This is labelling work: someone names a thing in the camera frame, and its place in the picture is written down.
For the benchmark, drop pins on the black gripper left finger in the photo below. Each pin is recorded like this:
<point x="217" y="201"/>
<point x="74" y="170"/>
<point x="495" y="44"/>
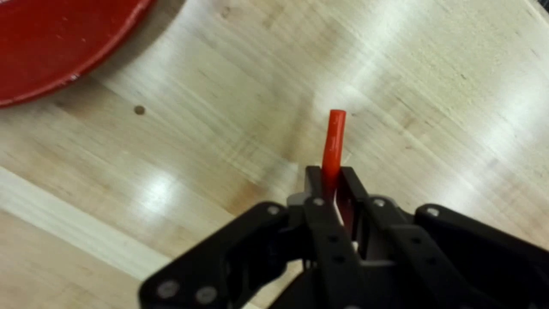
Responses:
<point x="230" y="266"/>

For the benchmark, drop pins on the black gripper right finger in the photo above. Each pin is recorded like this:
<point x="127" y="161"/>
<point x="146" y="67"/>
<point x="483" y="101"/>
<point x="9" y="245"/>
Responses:
<point x="440" y="257"/>

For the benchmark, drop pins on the orange straw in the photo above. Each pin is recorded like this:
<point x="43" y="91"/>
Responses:
<point x="333" y="147"/>

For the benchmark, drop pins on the red plate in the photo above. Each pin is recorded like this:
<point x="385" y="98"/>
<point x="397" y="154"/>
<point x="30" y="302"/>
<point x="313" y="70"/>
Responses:
<point x="47" y="44"/>

